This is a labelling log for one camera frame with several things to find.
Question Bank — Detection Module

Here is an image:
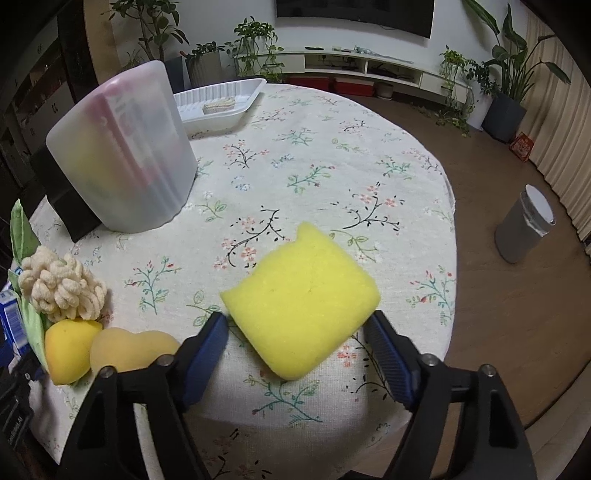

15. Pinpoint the yellow square sponge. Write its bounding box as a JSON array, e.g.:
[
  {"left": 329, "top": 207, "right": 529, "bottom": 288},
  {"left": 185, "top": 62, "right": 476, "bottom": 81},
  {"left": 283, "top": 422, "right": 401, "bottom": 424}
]
[{"left": 219, "top": 222, "right": 382, "bottom": 381}]

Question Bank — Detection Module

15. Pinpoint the blue and white packet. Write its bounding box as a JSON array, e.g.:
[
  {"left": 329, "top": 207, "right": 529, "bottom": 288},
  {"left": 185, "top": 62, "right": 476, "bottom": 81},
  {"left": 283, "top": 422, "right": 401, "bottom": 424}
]
[{"left": 0, "top": 288, "right": 31, "bottom": 358}]

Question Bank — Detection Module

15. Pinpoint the cream chenille scrubber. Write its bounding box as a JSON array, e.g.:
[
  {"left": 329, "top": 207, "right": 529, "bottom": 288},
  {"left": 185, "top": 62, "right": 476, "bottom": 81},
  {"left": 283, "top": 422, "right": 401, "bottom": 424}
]
[{"left": 17, "top": 246, "right": 108, "bottom": 323}]

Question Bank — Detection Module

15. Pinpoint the beige heart-shaped sponge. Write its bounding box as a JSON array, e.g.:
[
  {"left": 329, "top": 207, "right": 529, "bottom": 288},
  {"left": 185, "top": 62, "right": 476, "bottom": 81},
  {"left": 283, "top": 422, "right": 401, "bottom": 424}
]
[{"left": 90, "top": 328, "right": 181, "bottom": 374}]

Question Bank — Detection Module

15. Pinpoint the small trailing plant white pot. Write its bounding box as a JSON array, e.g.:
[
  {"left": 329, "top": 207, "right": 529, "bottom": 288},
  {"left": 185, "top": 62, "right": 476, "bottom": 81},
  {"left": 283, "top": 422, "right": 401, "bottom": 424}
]
[{"left": 436, "top": 45, "right": 492, "bottom": 134}]

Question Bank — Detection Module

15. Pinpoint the plant in ribbed pot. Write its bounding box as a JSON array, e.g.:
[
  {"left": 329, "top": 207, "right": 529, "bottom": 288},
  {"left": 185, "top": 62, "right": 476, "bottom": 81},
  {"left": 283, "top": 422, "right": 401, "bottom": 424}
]
[{"left": 185, "top": 41, "right": 227, "bottom": 88}]

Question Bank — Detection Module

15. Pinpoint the tall plant in dark pot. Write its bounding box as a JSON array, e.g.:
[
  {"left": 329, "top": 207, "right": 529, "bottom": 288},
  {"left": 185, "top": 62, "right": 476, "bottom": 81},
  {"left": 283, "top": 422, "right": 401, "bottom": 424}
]
[{"left": 108, "top": 0, "right": 190, "bottom": 93}]

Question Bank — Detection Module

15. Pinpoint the green cloth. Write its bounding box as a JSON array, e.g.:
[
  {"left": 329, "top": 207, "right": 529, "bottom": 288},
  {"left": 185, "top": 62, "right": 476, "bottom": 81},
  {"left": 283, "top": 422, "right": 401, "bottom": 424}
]
[{"left": 10, "top": 199, "right": 49, "bottom": 370}]

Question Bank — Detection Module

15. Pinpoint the white plastic tray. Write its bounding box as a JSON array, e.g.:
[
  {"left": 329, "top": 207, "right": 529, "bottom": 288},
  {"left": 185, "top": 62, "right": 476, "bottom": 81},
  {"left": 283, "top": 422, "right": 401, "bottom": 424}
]
[{"left": 173, "top": 78, "right": 267, "bottom": 134}]

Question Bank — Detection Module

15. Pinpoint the trailing green plant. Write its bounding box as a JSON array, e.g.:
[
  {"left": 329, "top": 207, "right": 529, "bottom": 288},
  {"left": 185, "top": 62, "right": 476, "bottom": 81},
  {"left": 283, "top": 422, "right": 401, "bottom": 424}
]
[{"left": 226, "top": 16, "right": 284, "bottom": 84}]

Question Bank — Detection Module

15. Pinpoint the layered striped sponge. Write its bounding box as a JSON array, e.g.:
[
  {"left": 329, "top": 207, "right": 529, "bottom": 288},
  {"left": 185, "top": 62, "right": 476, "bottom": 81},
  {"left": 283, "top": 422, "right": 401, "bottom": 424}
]
[{"left": 203, "top": 99, "right": 237, "bottom": 116}]

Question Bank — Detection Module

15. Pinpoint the yellow rounded sponge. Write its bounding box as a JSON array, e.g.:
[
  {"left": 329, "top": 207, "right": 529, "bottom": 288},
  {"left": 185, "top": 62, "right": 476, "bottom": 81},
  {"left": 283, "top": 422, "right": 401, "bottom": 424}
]
[{"left": 45, "top": 318, "right": 103, "bottom": 386}]

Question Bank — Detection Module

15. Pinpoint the red floor box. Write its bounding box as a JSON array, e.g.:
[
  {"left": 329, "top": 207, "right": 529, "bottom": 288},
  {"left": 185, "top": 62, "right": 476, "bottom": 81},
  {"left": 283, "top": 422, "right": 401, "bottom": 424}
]
[{"left": 509, "top": 132, "right": 535, "bottom": 161}]

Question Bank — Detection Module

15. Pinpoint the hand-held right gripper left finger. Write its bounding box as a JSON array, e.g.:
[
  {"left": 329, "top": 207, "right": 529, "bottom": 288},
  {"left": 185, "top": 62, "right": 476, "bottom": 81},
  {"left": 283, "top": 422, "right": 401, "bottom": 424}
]
[{"left": 58, "top": 312, "right": 229, "bottom": 480}]

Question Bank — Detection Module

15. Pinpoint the round table with floral cloth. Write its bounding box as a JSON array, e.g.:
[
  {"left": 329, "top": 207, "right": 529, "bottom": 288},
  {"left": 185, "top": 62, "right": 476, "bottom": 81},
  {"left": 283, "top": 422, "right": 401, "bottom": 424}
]
[{"left": 28, "top": 83, "right": 458, "bottom": 480}]

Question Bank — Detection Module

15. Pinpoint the large plant in dark pot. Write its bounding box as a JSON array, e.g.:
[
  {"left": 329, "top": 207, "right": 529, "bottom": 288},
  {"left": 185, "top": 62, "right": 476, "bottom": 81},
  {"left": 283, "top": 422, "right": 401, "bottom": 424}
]
[{"left": 462, "top": 0, "right": 573, "bottom": 144}]

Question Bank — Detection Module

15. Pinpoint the wall cabinet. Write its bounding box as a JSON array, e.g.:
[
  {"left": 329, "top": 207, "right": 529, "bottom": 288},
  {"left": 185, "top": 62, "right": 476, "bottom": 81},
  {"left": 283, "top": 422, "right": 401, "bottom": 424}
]
[{"left": 0, "top": 0, "right": 93, "bottom": 195}]

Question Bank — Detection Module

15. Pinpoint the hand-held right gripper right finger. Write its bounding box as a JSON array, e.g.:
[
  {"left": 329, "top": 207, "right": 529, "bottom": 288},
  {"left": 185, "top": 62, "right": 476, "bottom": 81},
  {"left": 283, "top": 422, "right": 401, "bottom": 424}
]
[{"left": 365, "top": 310, "right": 539, "bottom": 480}]

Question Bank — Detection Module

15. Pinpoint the white television cabinet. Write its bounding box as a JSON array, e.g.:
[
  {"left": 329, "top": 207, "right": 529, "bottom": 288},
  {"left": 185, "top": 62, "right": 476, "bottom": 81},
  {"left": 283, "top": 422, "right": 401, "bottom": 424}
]
[{"left": 235, "top": 46, "right": 476, "bottom": 93}]

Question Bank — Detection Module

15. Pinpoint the beige curtain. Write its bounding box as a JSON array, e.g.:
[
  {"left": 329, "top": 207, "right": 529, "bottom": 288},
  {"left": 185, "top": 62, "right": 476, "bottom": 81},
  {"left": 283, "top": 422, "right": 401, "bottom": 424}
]
[{"left": 526, "top": 28, "right": 591, "bottom": 241}]

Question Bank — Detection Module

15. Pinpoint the wall television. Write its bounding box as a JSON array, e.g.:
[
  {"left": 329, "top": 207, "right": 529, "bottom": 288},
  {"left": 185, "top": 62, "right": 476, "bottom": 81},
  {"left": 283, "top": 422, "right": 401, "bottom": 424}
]
[{"left": 276, "top": 0, "right": 435, "bottom": 40}]

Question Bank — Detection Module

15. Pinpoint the black cylinder container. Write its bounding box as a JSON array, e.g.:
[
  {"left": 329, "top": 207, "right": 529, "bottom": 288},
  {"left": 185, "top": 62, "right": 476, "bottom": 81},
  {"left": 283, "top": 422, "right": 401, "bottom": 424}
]
[{"left": 30, "top": 145, "right": 102, "bottom": 243}]

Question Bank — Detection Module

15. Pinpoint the translucent plastic bin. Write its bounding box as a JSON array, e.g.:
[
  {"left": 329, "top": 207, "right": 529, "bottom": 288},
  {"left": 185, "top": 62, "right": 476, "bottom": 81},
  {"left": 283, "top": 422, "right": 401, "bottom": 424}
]
[{"left": 45, "top": 60, "right": 198, "bottom": 234}]

